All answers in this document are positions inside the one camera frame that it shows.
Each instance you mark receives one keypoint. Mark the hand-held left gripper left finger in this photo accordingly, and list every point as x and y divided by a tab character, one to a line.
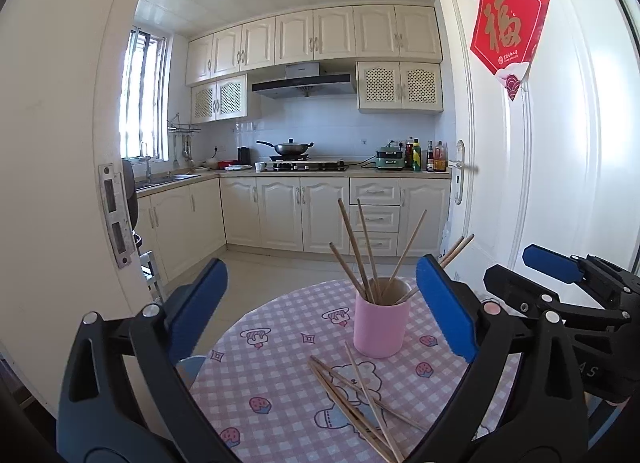
200	313

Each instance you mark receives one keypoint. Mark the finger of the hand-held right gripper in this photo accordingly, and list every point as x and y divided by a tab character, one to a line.
530	293
550	262

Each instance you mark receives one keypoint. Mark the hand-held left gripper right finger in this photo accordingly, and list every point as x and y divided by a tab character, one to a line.
445	313

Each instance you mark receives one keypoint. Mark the pink cup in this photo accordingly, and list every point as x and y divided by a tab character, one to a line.
380	328

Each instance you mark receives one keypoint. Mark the bunch of wooden chopsticks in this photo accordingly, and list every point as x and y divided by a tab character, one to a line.
357	253

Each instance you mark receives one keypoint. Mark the pile of wooden chopsticks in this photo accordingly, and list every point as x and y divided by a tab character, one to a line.
370	394

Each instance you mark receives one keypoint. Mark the light blue stool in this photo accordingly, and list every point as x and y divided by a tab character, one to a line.
192	368

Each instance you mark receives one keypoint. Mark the white cabinet drawer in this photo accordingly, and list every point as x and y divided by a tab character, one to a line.
385	219
387	243
380	191

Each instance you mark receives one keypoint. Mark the pink checkered tablecloth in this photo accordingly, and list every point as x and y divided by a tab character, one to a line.
280	373

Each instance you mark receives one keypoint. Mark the white door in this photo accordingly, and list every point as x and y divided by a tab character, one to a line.
560	143

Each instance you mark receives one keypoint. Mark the white lower kitchen cabinets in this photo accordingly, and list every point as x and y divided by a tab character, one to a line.
280	213

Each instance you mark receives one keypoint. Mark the white kitchen cabinets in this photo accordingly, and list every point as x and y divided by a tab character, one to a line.
280	213
330	33

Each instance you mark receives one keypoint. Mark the metal door strike plate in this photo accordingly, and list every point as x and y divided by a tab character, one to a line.
116	215

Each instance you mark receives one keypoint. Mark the kitchen sink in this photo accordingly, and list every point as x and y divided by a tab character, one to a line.
170	178

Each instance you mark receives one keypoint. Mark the white plate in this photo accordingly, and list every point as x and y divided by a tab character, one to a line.
237	168

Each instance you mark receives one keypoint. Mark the orange sauce bottle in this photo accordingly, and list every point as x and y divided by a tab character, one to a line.
440	159

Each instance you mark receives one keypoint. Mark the red box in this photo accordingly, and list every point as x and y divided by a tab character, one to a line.
227	164

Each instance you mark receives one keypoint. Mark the dark sauce bottle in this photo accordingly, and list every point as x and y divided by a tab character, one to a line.
430	159

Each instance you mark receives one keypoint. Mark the green yellow bottle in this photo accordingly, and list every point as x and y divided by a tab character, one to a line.
416	158

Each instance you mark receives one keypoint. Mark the metal faucet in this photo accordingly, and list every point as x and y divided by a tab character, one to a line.
147	163

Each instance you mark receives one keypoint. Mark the red sauce bottle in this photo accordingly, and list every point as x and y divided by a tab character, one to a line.
408	153

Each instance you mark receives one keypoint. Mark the green electric cooker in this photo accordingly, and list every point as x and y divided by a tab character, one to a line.
390	158

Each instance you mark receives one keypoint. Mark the gas stove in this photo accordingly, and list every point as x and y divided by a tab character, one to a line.
305	165

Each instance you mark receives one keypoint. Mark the hanging utensil rack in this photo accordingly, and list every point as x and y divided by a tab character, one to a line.
184	129

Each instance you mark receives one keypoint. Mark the metal wok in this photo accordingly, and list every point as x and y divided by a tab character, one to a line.
292	148

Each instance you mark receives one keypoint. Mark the narrow white lattice cabinet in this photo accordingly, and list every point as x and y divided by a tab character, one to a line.
217	100

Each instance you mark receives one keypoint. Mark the kitchen window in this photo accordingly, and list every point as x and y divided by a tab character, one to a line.
142	93

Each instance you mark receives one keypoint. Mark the wide white lattice cabinet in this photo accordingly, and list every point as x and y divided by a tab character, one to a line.
400	88

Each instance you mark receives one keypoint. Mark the red diamond door decoration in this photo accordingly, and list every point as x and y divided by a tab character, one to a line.
505	28

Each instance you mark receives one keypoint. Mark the range hood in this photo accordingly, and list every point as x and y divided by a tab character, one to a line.
300	85

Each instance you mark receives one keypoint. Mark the white upper kitchen cabinets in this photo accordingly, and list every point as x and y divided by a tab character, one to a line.
330	33

